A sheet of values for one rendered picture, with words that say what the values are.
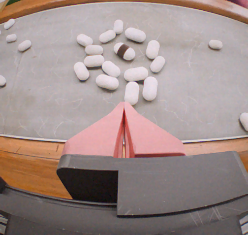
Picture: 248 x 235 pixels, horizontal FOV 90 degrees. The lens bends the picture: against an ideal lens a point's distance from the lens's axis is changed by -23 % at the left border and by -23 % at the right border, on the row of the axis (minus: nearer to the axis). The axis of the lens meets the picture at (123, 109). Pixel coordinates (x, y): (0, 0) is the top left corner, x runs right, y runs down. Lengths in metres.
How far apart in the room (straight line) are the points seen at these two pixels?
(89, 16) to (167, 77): 0.21
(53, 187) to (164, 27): 0.34
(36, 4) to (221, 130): 0.48
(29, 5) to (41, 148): 0.34
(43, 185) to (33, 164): 0.04
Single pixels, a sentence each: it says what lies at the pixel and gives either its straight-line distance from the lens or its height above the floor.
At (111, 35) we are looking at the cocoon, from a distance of 0.29.
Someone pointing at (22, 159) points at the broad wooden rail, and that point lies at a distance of 0.26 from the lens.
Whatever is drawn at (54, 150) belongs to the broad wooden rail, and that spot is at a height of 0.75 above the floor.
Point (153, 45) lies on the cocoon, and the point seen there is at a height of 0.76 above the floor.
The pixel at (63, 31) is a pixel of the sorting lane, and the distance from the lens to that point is 0.35.
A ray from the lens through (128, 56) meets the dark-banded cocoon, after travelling 0.26.
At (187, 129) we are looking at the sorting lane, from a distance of 0.26.
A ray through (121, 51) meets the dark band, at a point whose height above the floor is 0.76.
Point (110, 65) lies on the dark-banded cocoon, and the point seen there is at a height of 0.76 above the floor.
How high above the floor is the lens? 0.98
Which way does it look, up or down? 76 degrees down
